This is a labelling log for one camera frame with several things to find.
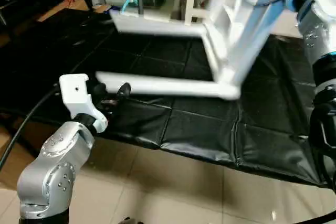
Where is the white plastic table leg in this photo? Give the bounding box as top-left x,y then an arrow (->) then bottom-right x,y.
94,71 -> 242,100
109,12 -> 208,39

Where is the white plastic table top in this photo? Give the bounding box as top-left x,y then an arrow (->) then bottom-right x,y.
202,0 -> 287,102

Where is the black work mat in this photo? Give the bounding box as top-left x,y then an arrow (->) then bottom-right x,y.
0,6 -> 336,187

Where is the brown cardboard box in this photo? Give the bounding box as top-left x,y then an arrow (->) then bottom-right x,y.
93,4 -> 112,14

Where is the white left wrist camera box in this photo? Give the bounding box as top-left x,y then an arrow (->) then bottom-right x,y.
59,73 -> 109,133

